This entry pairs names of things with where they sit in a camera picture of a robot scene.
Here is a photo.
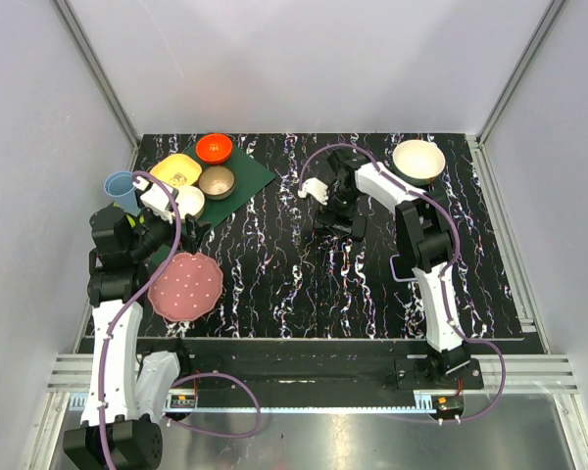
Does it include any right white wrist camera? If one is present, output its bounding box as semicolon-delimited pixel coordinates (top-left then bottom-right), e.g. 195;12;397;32
298;177;328;206

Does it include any right aluminium frame post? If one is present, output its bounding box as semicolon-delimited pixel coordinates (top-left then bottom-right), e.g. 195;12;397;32
475;0;568;144

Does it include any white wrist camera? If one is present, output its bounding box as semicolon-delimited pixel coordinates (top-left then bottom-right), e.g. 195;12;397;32
298;177;328;206
133;176;175;223

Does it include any bronze metal bowl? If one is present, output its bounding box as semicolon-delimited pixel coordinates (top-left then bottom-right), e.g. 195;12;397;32
198;165;236;200

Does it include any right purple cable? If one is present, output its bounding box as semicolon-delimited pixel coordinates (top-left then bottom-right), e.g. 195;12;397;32
298;142;506;388

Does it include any small white bowl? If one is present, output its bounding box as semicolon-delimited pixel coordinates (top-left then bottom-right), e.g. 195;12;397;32
175;186;206;219

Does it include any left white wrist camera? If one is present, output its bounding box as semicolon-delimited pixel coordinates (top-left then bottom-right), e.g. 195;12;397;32
133;176;175;223

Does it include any red bowl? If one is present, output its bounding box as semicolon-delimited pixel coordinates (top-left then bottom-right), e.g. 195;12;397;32
195;133;233;165

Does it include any lime green plate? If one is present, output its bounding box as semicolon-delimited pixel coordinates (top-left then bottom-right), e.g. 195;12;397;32
108;203;143;228

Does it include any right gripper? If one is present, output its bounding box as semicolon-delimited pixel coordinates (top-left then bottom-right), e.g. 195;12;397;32
316;182;361;239

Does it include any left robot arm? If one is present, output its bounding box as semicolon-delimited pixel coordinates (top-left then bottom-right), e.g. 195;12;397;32
63;205;210;469

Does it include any phone in lilac case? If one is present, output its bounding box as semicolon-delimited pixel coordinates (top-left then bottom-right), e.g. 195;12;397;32
389;254;416;283

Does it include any left aluminium frame post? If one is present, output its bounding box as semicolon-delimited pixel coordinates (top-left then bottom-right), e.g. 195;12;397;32
50;0;141;148

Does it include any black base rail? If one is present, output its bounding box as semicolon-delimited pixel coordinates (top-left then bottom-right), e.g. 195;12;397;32
135;336;486;410

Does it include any aluminium frame post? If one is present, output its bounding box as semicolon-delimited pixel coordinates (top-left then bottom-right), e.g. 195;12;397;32
475;0;568;144
50;0;141;148

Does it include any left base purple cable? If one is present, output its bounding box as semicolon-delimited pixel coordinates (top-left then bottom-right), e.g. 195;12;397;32
162;372;264;439

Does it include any blue cup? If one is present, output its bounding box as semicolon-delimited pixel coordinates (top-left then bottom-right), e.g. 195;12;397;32
104;170;140;215

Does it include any black phone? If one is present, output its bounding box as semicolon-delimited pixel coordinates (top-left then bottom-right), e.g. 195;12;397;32
314;212;368;242

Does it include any dark green mat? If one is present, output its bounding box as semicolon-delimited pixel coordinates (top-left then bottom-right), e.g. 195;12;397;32
146;144;275;263

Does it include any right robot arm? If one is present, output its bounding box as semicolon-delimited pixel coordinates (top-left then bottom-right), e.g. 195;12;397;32
298;144;470;389

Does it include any pink dotted plate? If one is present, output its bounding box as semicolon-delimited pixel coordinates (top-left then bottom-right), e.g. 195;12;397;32
148;253;223;322

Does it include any large white bowl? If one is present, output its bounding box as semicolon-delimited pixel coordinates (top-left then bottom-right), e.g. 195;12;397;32
392;139;446;186

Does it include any yellow square plate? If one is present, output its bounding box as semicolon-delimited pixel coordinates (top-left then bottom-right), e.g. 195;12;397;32
150;153;203;188

